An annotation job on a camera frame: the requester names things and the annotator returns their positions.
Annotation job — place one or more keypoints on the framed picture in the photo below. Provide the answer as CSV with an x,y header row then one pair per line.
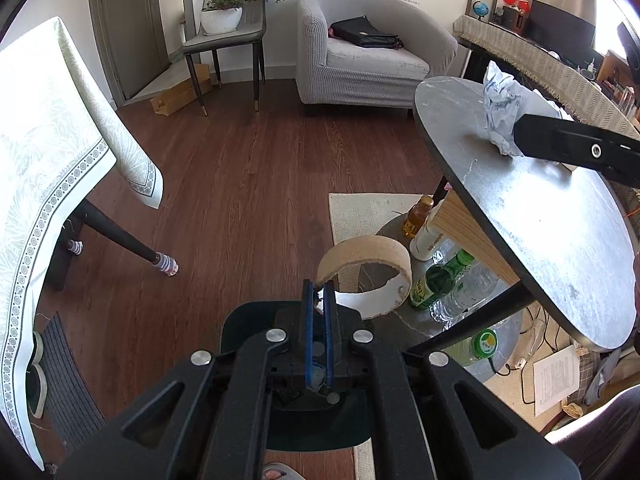
x,y
481,0

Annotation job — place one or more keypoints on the amber drink bottle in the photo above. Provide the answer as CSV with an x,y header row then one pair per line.
x,y
417,215

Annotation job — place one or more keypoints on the green glass bottle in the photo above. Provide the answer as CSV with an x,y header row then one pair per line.
x,y
438,280

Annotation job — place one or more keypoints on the white paper sheet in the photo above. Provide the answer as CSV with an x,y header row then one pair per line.
x,y
556,377

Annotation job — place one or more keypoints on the grey door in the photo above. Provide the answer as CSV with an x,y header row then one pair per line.
x,y
131,44

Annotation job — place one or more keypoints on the brown wooden radio box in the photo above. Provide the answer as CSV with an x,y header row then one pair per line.
x,y
513,20

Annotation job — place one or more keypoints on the round marble coffee table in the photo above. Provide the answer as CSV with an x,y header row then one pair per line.
x,y
560,231

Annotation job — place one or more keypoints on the potted green plant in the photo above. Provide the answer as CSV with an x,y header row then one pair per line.
x,y
235,5

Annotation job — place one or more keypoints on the grey floor mat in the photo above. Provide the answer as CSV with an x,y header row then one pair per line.
x,y
57,390

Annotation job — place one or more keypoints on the clear green-capped bottle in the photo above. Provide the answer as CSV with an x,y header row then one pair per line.
x,y
476,348

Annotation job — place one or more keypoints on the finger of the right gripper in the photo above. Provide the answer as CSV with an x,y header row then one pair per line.
x,y
615,156

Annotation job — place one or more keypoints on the white patterned tablecloth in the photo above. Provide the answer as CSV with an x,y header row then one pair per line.
x,y
59,138

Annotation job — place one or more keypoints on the grey armchair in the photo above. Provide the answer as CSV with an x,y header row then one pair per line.
x,y
334,71

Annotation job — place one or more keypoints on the black handbag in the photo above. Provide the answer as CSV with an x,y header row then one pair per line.
x,y
360,32

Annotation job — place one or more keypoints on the clear plastic water bottle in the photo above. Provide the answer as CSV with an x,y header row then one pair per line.
x,y
474,286

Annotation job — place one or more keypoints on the grey dining chair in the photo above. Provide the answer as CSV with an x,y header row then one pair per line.
x,y
251,30

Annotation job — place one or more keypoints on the small blue globe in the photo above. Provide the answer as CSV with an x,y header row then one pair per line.
x,y
481,10

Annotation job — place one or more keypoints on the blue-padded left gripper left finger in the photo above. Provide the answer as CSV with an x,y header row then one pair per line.
x,y
244,383

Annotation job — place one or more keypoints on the white paper ball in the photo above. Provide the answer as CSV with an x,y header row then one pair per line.
x,y
505,101

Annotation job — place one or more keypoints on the cardboard box on floor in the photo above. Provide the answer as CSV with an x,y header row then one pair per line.
x,y
182,94

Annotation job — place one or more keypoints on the brown cardboard tape roll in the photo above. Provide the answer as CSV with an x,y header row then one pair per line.
x,y
374,274

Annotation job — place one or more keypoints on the beige lace table runner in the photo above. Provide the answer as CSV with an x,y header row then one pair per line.
x,y
578,95

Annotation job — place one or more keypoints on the black monitor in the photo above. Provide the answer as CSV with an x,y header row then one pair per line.
x,y
561,32

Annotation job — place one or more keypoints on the black table leg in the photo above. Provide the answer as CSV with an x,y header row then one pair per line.
x,y
95,219

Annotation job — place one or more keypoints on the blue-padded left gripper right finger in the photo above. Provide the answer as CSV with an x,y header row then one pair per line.
x,y
376,370

